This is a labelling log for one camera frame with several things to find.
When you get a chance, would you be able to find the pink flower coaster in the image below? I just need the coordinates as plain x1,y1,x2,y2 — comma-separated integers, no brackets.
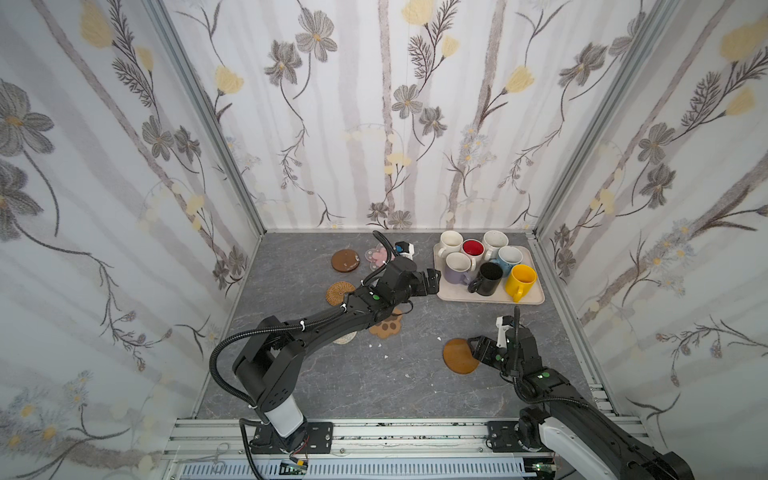
365,246,389,271

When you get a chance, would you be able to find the brown paw print coaster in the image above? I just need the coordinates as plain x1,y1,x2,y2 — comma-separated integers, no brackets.
368,308,403,340

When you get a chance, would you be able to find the dark brown round coaster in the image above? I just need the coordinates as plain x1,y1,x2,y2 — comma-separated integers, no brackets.
331,249,360,273

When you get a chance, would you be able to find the rattan woven round coaster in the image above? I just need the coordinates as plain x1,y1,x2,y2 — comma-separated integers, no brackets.
325,281,356,306

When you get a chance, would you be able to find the woven multicolour round coaster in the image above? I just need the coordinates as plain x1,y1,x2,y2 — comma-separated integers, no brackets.
334,332,356,345

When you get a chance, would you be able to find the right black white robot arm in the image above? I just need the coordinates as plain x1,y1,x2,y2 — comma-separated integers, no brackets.
468,321,694,479

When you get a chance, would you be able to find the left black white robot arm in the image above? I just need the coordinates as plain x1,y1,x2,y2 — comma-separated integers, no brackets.
209,231,441,479

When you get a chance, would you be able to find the beige serving tray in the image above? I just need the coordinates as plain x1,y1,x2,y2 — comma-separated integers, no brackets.
433,244,546,305

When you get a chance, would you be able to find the lavender mug white inside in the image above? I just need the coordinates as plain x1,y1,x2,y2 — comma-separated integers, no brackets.
443,252,475,285

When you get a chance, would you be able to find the white mug red inside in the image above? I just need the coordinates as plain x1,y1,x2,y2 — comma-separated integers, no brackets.
461,239,485,270

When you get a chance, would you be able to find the black mug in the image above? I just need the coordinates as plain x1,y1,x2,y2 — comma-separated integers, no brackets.
467,262,504,297

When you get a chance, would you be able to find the white mug back right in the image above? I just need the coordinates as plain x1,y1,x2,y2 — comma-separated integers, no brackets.
482,230,509,261

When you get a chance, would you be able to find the yellow mug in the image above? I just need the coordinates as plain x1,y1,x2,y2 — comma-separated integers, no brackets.
504,264,538,303

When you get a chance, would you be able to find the blue mug white inside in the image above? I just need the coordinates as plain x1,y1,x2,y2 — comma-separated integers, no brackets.
491,245,523,277

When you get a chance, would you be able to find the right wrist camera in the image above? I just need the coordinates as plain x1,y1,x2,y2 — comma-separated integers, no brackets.
495,315,514,349

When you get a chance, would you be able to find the white slotted cable duct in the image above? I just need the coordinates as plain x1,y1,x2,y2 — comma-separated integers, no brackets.
179,458,535,480

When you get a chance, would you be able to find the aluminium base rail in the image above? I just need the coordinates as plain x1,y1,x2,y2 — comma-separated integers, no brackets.
161,416,667,480

